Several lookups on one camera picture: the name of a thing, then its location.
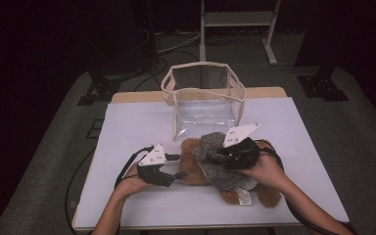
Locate person's left hand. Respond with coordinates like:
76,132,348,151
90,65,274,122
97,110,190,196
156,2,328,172
114,163,152,199

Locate brown teddy bear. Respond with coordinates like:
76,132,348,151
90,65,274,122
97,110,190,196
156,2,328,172
177,137,282,209

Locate grey knitted toy sweater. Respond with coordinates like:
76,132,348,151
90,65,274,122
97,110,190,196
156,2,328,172
192,131,259,192

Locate clear plastic bag beige trim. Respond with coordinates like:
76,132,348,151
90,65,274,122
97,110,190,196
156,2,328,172
160,61,248,142

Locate dark floor outlet plate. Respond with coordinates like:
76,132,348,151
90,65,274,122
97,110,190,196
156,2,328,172
86,118,106,140

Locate black floor cable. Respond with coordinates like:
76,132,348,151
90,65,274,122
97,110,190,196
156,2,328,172
65,147,96,235

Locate black stand base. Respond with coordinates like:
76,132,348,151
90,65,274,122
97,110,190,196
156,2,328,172
297,73,351,102
76,72,122,107

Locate white metal stand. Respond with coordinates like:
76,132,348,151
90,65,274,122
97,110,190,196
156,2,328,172
199,0,282,67

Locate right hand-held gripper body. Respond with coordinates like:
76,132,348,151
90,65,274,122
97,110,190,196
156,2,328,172
220,122,262,170

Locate tangle of floor cables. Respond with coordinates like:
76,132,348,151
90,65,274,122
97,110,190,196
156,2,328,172
132,28,239,93

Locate wooden table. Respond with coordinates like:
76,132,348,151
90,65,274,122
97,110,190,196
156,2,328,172
71,86,351,231

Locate left hand-held gripper cable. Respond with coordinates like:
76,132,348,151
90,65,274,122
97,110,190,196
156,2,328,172
115,145,155,189

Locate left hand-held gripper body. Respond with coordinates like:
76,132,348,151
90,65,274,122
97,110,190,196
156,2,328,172
136,143,176,188

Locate person's right hand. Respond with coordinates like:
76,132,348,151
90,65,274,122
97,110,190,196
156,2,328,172
238,152,290,194

